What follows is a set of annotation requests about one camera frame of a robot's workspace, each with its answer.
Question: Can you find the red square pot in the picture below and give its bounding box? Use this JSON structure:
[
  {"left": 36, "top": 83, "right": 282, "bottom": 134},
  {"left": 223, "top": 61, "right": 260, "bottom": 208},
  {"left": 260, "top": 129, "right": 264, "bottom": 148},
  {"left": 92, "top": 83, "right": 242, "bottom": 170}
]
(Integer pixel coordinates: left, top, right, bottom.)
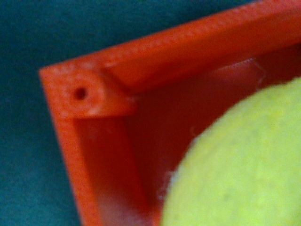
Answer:
[{"left": 39, "top": 0, "right": 301, "bottom": 226}]

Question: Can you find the yellow tennis ball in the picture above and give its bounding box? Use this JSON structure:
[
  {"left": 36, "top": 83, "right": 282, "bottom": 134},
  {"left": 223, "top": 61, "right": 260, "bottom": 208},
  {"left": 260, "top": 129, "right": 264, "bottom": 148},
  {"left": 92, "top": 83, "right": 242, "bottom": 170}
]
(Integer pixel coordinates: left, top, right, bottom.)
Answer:
[{"left": 161, "top": 78, "right": 301, "bottom": 226}]

